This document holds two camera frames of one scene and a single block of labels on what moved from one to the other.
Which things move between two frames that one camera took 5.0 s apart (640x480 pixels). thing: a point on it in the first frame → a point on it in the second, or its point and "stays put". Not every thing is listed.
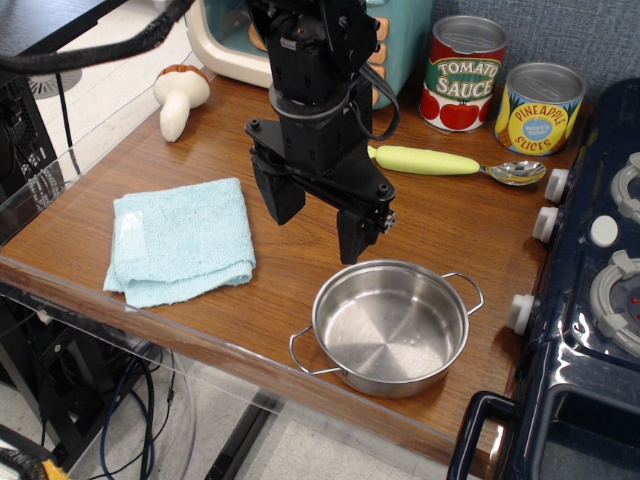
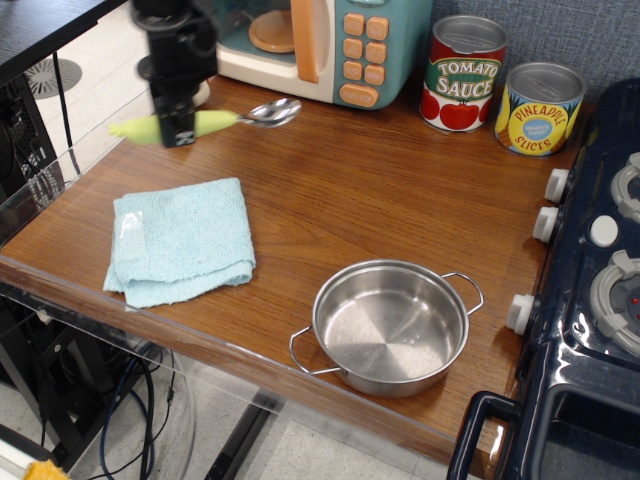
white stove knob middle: (544, 222) stays put
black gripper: (331, 155) → (182, 53)
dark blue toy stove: (574, 413) stays put
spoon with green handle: (506, 172) → (148, 129)
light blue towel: (177, 242) stays put
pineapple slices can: (539, 107) stays put
